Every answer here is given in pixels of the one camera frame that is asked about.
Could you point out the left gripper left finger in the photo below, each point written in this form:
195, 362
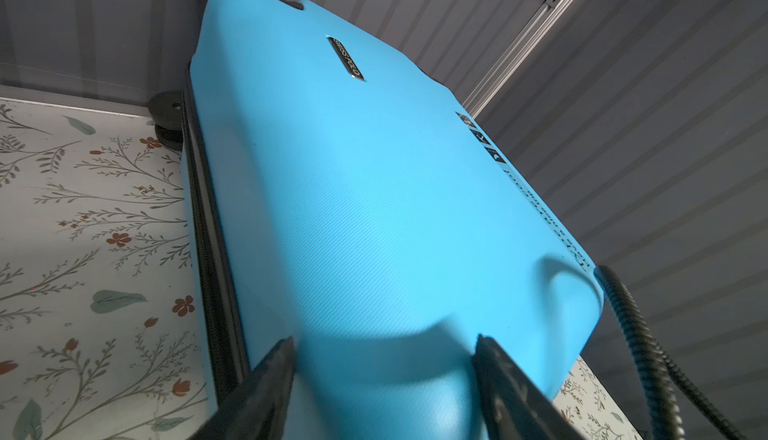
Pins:
257, 408

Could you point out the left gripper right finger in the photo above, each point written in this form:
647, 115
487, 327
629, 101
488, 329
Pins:
513, 408

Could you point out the blue hard-shell suitcase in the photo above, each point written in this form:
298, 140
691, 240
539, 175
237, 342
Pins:
339, 196

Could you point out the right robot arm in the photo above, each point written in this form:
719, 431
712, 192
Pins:
658, 373

